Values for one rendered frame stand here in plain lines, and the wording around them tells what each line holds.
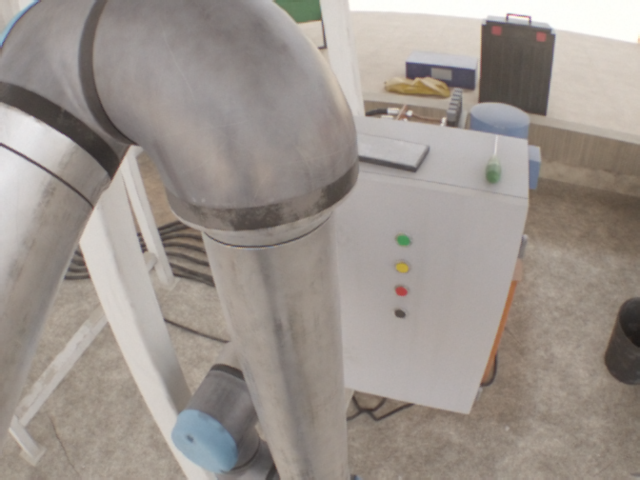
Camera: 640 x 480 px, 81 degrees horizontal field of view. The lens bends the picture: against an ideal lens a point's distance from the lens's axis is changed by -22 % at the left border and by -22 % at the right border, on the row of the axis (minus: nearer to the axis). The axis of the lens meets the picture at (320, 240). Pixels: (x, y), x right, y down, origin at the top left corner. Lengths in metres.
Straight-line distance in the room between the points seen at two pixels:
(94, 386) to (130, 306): 1.70
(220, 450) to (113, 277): 0.24
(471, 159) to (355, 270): 0.28
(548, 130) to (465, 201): 2.48
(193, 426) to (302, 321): 0.30
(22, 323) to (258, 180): 0.16
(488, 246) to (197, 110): 0.58
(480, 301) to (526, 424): 1.16
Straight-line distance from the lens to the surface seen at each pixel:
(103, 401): 2.20
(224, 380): 0.59
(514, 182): 0.73
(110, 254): 0.55
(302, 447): 0.44
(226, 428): 0.56
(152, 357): 0.63
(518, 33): 3.16
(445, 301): 0.82
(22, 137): 0.27
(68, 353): 2.13
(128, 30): 0.24
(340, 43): 1.30
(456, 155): 0.78
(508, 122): 1.47
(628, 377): 2.14
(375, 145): 0.78
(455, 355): 0.94
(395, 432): 1.81
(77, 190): 0.28
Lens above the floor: 1.62
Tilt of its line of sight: 39 degrees down
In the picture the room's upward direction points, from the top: 7 degrees counter-clockwise
